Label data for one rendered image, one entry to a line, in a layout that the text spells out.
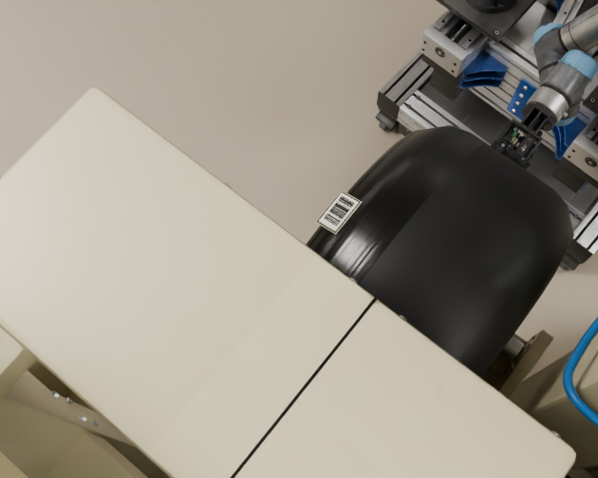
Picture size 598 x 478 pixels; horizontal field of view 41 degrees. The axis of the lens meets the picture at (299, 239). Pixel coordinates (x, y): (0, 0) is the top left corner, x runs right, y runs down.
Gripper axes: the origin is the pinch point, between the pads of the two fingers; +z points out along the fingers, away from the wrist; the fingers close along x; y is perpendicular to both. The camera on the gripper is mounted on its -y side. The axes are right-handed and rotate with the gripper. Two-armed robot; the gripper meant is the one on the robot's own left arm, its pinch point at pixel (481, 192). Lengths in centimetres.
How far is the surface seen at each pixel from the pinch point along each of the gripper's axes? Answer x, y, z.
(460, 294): 10, 52, 30
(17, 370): -21, 79, 70
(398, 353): 9, 83, 44
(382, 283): 1, 51, 35
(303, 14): -100, -109, -52
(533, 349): 27.0, -4.2, 19.1
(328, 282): 0, 83, 43
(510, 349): 23.5, -6.8, 21.5
